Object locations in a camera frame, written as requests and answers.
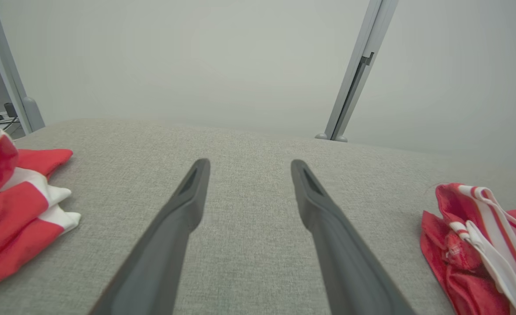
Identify red jersey with white trim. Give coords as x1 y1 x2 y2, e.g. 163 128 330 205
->
420 183 516 315

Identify red shorts with white stripes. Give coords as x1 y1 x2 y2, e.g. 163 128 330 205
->
0 128 81 293

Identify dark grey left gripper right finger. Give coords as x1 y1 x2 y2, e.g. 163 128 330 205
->
291 159 418 315

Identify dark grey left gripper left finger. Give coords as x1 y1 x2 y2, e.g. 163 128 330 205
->
89 158 211 315

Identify grey partition post with feet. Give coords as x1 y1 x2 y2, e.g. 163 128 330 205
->
315 0 399 143

